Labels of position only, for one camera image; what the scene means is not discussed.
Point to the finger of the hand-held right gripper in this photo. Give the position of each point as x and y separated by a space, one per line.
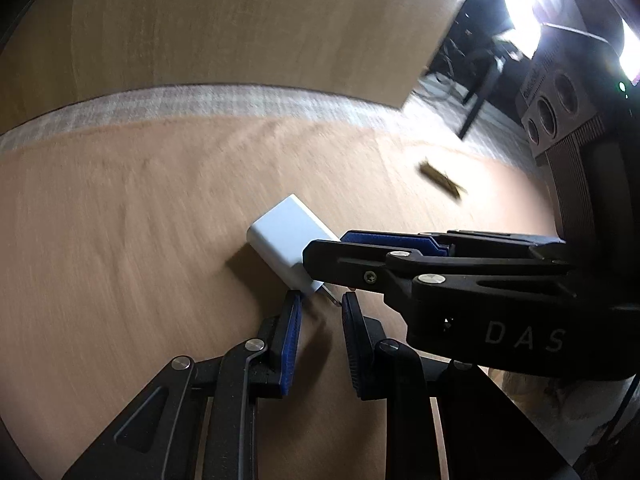
390 240
350 265

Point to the checkered cloth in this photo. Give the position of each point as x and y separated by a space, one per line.
200 102

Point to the white wall charger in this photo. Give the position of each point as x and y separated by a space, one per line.
285 240

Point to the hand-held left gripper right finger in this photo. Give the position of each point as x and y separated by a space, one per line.
352 350

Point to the wooden clothespin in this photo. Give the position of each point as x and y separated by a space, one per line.
442 180

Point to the cream fuzzy cloth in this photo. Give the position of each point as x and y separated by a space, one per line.
530 395

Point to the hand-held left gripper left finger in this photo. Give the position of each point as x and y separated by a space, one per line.
291 350

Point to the large light wooden board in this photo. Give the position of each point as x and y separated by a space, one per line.
250 20

